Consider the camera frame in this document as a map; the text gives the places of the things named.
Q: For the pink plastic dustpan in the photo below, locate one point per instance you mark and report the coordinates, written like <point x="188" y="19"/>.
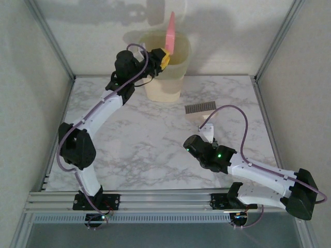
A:
<point x="170" y="33"/>

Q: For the cream hand brush grey bristles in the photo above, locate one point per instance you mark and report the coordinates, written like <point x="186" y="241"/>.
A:
<point x="200" y="116"/>

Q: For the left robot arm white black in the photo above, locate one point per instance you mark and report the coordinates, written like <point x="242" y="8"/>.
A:
<point x="103" y="108"/>

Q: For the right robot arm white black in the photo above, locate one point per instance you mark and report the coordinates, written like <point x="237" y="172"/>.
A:
<point x="258" y="170"/>

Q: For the translucent plastic bin liner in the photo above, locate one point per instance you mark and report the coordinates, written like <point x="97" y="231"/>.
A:
<point x="181" y="67"/>

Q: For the cream ribbed waste bin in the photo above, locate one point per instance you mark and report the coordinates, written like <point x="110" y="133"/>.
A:
<point x="163" y="90"/>

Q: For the small controller board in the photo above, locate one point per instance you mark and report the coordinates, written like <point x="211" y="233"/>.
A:
<point x="239" y="218"/>
<point x="97" y="219"/>

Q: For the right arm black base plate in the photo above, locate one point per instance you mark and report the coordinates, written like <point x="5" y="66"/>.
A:
<point x="217" y="200"/>

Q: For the thin aluminium table edge rail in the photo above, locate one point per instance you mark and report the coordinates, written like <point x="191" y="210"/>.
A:
<point x="219" y="75"/>

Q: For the aluminium wide mounting rail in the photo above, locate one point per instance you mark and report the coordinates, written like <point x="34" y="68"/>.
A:
<point x="168" y="201"/>

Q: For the aluminium side frame rail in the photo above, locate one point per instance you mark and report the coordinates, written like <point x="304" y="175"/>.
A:
<point x="267" y="116"/>
<point x="55" y="139"/>

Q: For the aluminium frame post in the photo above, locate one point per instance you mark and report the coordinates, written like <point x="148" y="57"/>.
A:
<point x="50" y="38"/>
<point x="279" y="38"/>

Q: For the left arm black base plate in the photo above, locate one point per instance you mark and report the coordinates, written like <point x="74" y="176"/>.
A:
<point x="113" y="200"/>

